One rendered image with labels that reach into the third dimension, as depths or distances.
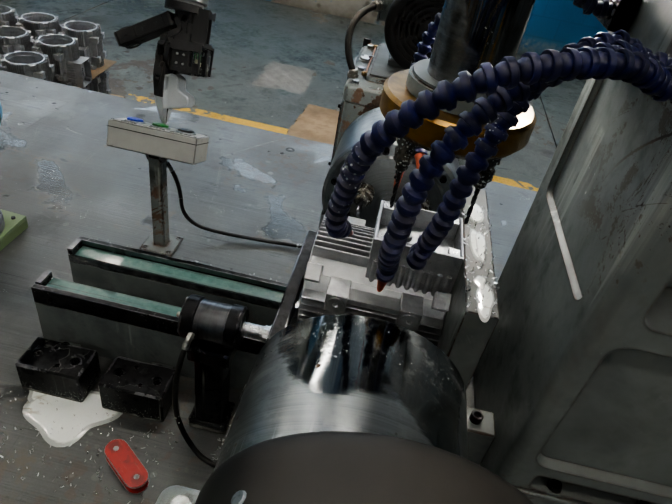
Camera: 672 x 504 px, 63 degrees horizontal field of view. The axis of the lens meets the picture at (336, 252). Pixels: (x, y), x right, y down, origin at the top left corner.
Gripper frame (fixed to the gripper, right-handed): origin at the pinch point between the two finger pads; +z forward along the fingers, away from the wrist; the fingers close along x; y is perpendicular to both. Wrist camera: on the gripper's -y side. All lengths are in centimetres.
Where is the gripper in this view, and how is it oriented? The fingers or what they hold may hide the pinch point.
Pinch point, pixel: (161, 115)
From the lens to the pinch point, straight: 110.5
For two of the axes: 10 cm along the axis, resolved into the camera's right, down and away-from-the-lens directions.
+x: 1.0, -2.6, 9.6
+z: -2.0, 9.4, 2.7
